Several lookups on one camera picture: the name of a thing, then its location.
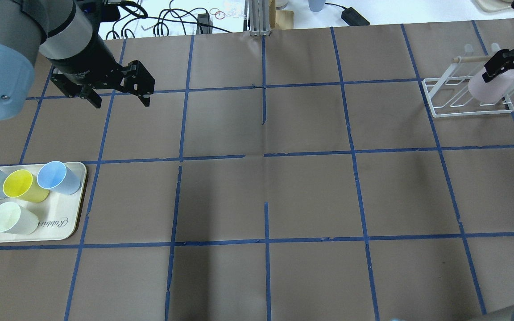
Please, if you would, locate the wooden mug tree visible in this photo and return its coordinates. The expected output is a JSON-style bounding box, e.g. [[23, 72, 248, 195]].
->
[[269, 0, 294, 30]]

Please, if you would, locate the aluminium frame post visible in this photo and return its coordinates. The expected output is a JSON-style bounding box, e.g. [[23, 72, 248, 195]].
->
[[246, 0, 271, 37]]

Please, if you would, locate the pale green plastic cup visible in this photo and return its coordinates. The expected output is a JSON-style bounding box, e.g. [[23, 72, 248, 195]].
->
[[0, 202, 39, 235]]

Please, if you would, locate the blue cup on side table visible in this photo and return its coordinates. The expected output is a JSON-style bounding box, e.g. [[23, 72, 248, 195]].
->
[[308, 0, 326, 12]]

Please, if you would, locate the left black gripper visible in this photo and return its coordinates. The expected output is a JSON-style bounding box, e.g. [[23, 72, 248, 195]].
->
[[50, 54, 155, 108]]

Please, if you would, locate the cream serving tray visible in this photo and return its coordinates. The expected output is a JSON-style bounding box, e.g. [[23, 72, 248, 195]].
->
[[0, 162, 87, 243]]

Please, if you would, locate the white wire cup rack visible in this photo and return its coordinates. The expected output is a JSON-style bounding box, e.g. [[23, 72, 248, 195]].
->
[[421, 43, 514, 118]]

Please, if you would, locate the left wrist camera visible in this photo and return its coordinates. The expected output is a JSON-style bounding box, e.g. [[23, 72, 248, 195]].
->
[[75, 0, 121, 23]]

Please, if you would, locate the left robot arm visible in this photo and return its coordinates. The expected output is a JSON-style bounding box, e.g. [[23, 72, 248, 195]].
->
[[0, 0, 155, 120]]

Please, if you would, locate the pink plastic cup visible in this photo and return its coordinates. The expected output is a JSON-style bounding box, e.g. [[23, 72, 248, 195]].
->
[[468, 67, 514, 104]]

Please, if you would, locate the yellow plastic cup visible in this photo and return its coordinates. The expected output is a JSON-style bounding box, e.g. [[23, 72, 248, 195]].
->
[[2, 170, 50, 203]]

